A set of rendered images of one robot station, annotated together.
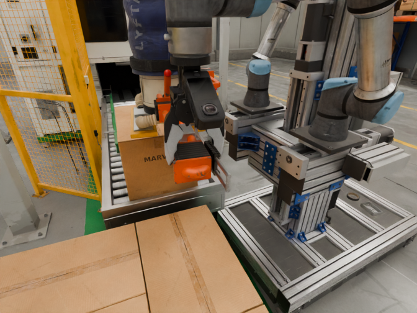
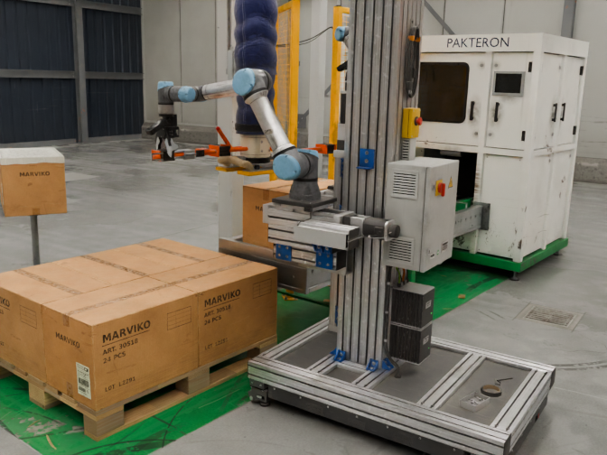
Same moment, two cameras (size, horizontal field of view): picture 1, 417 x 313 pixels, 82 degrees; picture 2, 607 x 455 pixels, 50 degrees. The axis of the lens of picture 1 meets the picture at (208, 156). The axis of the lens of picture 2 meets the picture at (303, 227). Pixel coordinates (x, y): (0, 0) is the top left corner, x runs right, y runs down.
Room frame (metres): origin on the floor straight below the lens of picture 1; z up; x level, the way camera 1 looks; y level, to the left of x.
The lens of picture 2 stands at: (-0.56, -3.10, 1.58)
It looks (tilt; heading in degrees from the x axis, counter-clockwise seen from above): 13 degrees down; 60
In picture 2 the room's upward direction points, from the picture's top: 1 degrees clockwise
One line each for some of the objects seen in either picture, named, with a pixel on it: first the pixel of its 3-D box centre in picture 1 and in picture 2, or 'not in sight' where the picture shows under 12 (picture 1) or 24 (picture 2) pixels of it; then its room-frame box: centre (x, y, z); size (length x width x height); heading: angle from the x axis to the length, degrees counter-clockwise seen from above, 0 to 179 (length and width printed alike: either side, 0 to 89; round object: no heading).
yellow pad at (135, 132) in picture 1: (142, 116); (244, 164); (0.99, 0.29, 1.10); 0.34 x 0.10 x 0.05; 15
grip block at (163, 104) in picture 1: (170, 108); (219, 150); (0.78, 0.13, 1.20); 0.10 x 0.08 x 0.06; 105
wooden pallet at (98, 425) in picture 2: not in sight; (137, 353); (0.34, 0.26, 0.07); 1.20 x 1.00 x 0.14; 21
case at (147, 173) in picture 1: (154, 146); (299, 215); (1.40, 0.35, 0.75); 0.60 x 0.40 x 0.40; 20
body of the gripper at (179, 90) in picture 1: (190, 89); (167, 125); (0.46, 0.03, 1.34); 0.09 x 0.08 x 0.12; 15
